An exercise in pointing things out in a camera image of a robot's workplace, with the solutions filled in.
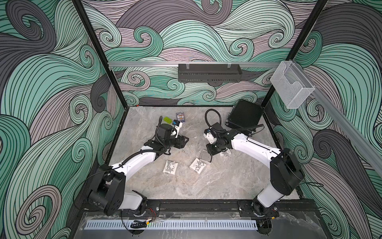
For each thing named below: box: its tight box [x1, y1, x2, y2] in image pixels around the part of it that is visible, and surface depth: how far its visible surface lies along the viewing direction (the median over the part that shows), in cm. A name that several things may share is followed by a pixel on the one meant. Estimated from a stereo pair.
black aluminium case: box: [225, 99, 265, 136], surface depth 112 cm
